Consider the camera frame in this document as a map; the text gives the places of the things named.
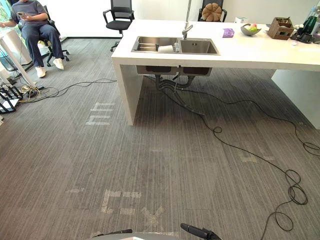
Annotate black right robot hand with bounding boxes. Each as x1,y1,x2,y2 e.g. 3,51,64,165
180,222,222,240

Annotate grey sink drain pipes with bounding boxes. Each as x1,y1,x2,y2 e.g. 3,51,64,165
143,72,206,117

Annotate stainless steel double sink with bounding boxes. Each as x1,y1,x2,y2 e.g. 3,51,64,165
130,36,221,77

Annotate white cup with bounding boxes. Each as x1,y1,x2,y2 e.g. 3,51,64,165
157,44,174,54

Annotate white kitchen island counter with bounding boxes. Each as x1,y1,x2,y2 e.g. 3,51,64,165
111,19,320,131

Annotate silver kitchen faucet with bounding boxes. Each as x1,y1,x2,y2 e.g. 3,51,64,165
181,0,194,41

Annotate purple crumpled bag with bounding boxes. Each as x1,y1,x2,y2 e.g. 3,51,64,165
222,27,235,39

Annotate grey fruit bowl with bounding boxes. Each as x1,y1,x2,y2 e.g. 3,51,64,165
240,23,262,37

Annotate brown wooden box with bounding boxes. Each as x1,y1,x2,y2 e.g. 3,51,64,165
267,16,295,41

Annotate brown pumpkin-shaped cushion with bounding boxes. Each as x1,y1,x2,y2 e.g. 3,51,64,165
201,2,223,23

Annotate black mesh office chair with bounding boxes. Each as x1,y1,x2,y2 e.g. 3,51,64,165
102,0,135,52

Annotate black desktop device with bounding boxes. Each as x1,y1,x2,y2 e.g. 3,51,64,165
291,32,313,44

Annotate black chair with cushion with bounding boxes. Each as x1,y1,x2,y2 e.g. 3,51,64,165
197,0,228,23

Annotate dark green bottle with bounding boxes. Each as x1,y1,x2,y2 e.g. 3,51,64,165
303,15,317,36

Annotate seated person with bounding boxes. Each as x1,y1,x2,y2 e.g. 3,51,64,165
0,0,65,79

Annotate black office chair with castors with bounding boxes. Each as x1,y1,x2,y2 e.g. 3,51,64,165
37,4,71,68

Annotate white panel stand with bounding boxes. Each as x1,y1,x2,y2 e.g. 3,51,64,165
0,29,45,91

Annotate long black floor cable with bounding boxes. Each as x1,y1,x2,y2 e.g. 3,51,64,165
174,88,320,240

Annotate thin black floor cable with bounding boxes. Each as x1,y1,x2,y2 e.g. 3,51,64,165
24,78,118,101

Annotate tangled yellow cable bundle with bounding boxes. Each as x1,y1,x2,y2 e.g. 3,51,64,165
19,84,41,99

